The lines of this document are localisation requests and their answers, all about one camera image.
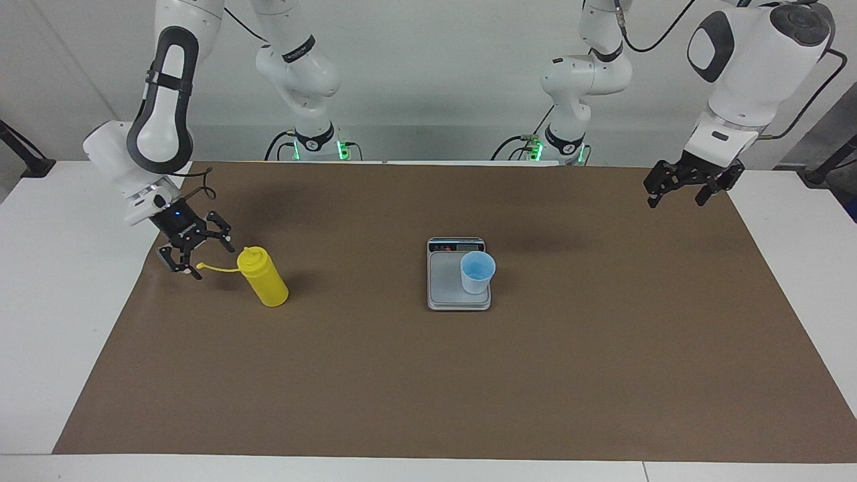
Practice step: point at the silver digital kitchen scale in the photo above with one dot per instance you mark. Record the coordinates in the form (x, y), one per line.
(443, 288)

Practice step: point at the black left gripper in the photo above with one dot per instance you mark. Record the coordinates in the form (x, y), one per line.
(703, 171)

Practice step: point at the light blue plastic cup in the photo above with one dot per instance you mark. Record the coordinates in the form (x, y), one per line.
(477, 274)

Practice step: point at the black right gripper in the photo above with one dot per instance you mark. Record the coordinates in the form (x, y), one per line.
(181, 226)

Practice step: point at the yellow squeeze bottle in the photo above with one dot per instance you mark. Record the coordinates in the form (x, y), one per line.
(266, 281)

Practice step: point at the black clamp stand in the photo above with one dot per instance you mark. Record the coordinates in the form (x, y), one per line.
(827, 169)
(30, 161)

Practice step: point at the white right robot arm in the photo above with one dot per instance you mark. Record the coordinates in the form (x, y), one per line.
(161, 127)

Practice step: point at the brown paper table mat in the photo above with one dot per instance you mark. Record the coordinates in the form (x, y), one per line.
(402, 381)

